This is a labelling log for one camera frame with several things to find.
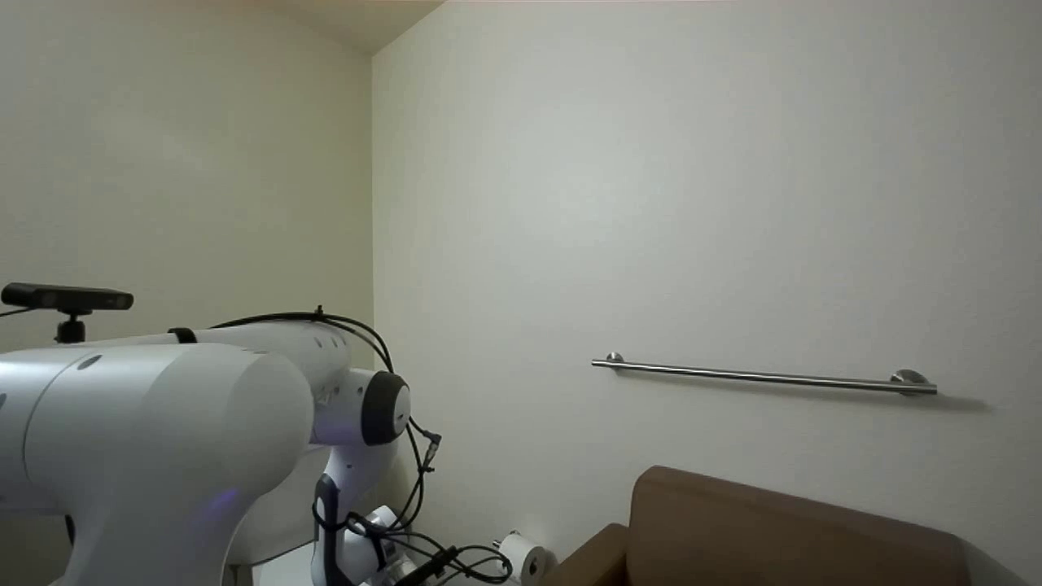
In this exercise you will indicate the black camera on stand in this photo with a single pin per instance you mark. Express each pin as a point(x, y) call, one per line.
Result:
point(65, 297)

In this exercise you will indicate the white toilet paper roll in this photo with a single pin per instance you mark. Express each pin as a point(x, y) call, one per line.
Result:
point(526, 555)

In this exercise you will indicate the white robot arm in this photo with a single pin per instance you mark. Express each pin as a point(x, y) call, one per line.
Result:
point(164, 433)

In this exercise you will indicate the metal towel bar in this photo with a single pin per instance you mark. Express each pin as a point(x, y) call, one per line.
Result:
point(761, 374)

